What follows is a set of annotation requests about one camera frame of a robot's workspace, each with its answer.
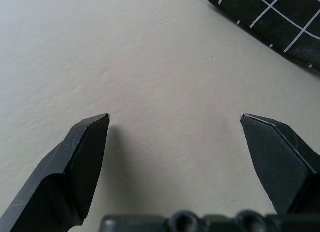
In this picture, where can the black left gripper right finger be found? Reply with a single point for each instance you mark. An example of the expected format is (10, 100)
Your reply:
(277, 167)

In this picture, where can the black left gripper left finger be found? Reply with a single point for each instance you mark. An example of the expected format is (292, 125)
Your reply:
(62, 177)

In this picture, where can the black white-grid cloth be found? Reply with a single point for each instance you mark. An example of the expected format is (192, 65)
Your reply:
(275, 19)

